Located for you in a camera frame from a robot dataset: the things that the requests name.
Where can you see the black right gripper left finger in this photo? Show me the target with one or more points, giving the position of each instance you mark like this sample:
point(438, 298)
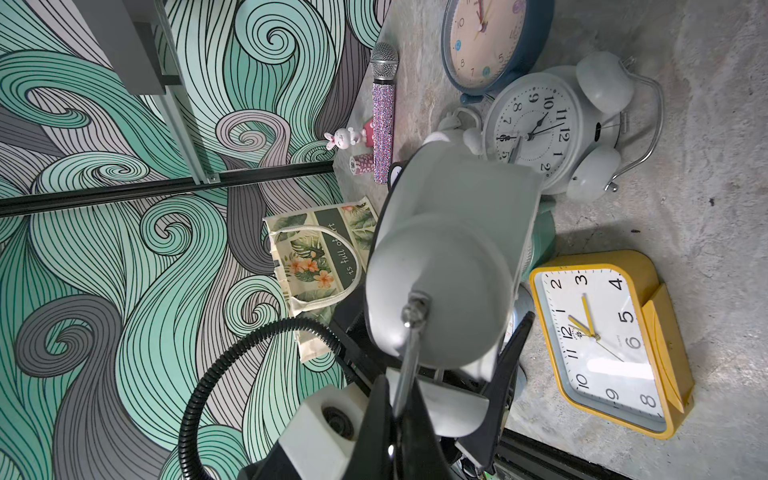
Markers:
point(371, 457)

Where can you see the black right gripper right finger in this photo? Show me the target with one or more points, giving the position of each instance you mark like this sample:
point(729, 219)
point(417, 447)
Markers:
point(419, 454)

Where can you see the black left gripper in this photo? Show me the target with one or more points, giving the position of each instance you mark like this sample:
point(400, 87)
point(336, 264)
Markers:
point(362, 363)

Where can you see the yellow rectangular alarm clock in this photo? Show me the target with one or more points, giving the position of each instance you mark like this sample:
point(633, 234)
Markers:
point(613, 339)

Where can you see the black-backed white alarm clock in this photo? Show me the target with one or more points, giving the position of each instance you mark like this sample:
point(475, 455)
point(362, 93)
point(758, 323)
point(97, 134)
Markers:
point(454, 228)

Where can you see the cream floral canvas bag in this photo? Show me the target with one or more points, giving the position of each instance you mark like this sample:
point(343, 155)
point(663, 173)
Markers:
point(321, 254)

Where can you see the white twin-bell alarm clock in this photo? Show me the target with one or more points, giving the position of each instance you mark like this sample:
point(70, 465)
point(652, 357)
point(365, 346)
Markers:
point(563, 123)

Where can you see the green round alarm clock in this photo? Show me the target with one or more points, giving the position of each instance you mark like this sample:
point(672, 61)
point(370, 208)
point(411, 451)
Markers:
point(543, 237)

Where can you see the blue round alarm clock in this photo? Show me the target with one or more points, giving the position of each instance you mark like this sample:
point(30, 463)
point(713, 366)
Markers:
point(486, 45)

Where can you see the white bunny figurine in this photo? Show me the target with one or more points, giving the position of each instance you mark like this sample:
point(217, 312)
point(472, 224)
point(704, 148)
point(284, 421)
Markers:
point(344, 138)

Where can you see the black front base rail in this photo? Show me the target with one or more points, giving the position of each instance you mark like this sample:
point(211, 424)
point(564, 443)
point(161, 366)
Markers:
point(525, 458)

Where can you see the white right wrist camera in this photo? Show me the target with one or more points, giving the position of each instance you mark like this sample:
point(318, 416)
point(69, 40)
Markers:
point(319, 440)

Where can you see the aluminium back rail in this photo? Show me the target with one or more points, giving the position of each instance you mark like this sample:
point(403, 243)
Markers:
point(172, 103)

